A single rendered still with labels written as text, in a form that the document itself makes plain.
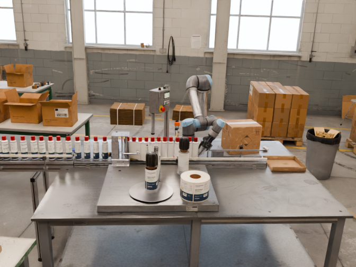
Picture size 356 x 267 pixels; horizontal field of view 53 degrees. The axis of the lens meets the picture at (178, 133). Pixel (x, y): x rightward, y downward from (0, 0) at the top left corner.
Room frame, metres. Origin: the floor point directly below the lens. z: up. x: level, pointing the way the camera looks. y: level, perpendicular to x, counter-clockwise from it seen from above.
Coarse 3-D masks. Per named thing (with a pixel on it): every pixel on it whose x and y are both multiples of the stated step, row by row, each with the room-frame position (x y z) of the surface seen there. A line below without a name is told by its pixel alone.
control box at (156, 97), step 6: (150, 90) 2.90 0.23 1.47; (156, 90) 2.91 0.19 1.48; (162, 90) 2.92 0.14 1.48; (168, 90) 2.98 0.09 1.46; (150, 96) 2.90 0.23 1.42; (156, 96) 2.87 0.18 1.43; (162, 96) 2.90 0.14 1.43; (150, 102) 2.90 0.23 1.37; (156, 102) 2.87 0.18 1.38; (162, 102) 2.90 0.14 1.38; (150, 108) 2.90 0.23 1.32; (156, 108) 2.87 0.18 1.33; (168, 108) 2.99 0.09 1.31
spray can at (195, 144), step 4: (196, 140) 2.87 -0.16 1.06; (192, 144) 2.88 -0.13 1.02; (196, 144) 2.87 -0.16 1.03; (192, 148) 2.88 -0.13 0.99; (196, 148) 2.87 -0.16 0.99; (192, 152) 2.88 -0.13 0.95; (196, 152) 2.87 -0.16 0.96; (192, 156) 2.88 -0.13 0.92; (196, 156) 2.87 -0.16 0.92; (192, 160) 2.87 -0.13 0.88; (196, 160) 2.87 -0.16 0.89
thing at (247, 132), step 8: (224, 120) 3.32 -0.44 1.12; (232, 120) 3.33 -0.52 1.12; (240, 120) 3.34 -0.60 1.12; (248, 120) 3.35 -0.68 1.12; (224, 128) 3.28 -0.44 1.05; (232, 128) 3.11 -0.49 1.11; (240, 128) 3.13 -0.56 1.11; (248, 128) 3.15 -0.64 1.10; (256, 128) 3.16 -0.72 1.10; (224, 136) 3.27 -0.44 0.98; (232, 136) 3.11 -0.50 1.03; (240, 136) 3.13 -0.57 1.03; (248, 136) 3.15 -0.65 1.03; (256, 136) 3.17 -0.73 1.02; (224, 144) 3.25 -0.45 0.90; (232, 144) 3.11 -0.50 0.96; (240, 144) 3.13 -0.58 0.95; (248, 144) 3.15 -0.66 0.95; (256, 144) 3.17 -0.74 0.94; (232, 152) 3.11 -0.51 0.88; (248, 152) 3.15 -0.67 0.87; (256, 152) 3.17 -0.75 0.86
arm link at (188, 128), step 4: (184, 120) 3.22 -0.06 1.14; (188, 120) 3.20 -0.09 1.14; (192, 120) 3.19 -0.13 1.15; (184, 124) 3.17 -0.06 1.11; (188, 124) 3.16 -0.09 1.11; (192, 124) 3.18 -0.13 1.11; (184, 128) 3.17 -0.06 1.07; (188, 128) 3.16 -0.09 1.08; (192, 128) 3.17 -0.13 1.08; (196, 128) 3.18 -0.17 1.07; (184, 132) 3.17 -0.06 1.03; (188, 132) 3.16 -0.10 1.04; (192, 132) 3.17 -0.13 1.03
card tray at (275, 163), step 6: (264, 156) 3.07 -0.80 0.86; (270, 156) 3.08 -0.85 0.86; (276, 156) 3.08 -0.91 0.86; (282, 156) 3.08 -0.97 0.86; (288, 156) 3.09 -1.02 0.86; (294, 156) 3.09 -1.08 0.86; (270, 162) 3.00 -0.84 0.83; (276, 162) 3.01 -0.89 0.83; (282, 162) 3.01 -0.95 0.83; (288, 162) 3.02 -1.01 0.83; (294, 162) 3.02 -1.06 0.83; (300, 162) 2.95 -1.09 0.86; (270, 168) 2.86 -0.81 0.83; (276, 168) 2.82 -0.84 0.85; (282, 168) 2.82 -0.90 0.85; (288, 168) 2.83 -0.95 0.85; (294, 168) 2.83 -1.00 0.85; (300, 168) 2.83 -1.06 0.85
